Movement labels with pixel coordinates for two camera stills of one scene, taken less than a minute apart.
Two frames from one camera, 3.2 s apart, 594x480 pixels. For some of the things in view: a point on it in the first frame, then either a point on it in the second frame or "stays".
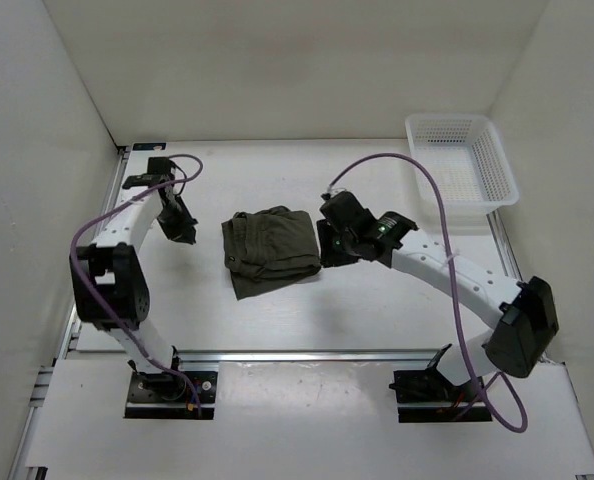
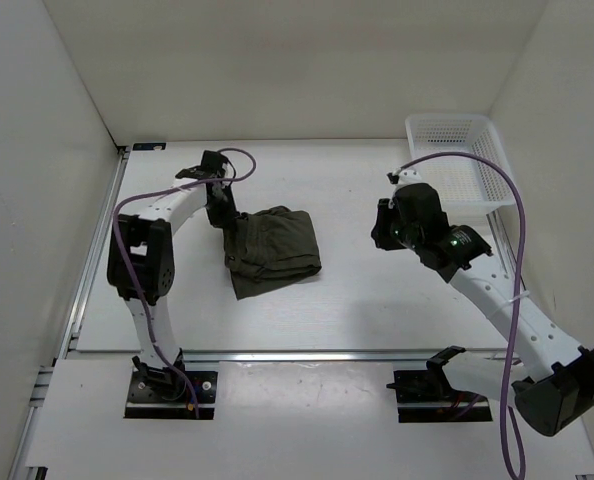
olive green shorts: (269, 248) stays
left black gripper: (186, 227) → (230, 214)
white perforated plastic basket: (468, 159) stays
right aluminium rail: (503, 246) stays
